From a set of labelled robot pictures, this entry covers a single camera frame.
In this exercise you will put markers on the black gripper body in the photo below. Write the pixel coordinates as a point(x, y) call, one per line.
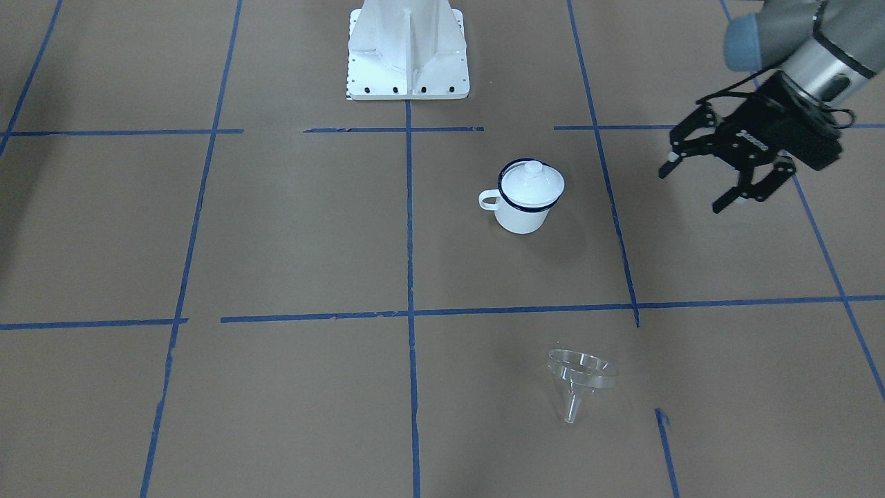
point(762, 123)

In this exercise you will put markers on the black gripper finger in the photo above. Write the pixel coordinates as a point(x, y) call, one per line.
point(673, 160)
point(734, 195)

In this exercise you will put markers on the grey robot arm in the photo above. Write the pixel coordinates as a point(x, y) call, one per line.
point(817, 54)

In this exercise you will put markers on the white enamel cup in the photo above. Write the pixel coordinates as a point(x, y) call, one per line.
point(510, 217)

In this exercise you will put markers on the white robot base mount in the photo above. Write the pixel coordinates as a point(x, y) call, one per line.
point(399, 50)

